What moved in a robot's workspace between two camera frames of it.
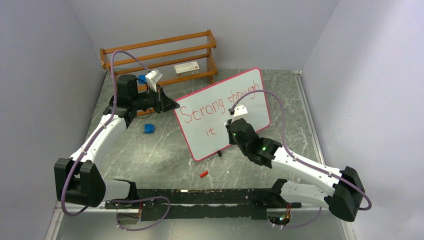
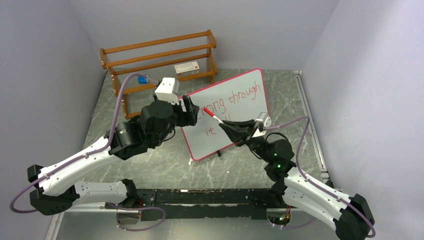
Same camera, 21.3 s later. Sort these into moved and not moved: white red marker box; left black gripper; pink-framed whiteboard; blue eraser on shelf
Moved: left black gripper
Not moved: white red marker box; blue eraser on shelf; pink-framed whiteboard
